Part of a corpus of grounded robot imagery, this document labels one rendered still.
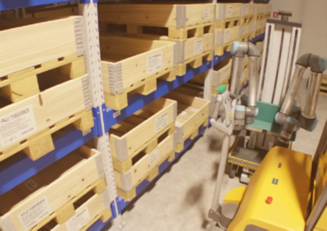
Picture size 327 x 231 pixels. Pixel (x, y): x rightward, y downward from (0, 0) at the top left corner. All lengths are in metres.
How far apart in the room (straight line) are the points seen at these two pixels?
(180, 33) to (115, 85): 0.91
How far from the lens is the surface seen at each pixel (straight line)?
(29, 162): 1.48
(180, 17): 2.29
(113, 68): 1.64
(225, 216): 2.00
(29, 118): 1.30
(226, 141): 1.63
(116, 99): 1.72
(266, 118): 2.72
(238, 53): 2.25
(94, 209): 1.97
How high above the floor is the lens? 1.96
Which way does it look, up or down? 26 degrees down
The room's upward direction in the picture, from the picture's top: straight up
